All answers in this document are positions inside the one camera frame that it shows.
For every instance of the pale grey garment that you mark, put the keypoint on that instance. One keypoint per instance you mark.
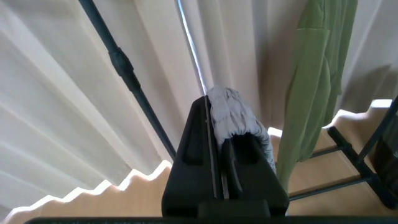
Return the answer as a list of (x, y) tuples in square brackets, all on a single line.
[(230, 115)]

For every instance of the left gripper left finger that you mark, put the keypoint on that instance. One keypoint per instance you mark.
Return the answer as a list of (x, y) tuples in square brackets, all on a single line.
[(186, 180)]

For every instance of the beige curtain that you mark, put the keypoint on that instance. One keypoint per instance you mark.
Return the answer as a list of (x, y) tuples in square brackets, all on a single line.
[(62, 93)]

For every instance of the black clothes rack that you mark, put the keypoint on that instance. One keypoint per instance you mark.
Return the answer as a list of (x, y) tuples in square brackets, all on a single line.
[(122, 65)]

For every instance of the green printed shirt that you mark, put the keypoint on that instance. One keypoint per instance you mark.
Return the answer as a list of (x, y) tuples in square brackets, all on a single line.
[(311, 77)]

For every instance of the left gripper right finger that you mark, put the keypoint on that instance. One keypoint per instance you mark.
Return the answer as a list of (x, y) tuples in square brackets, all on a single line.
[(261, 186)]

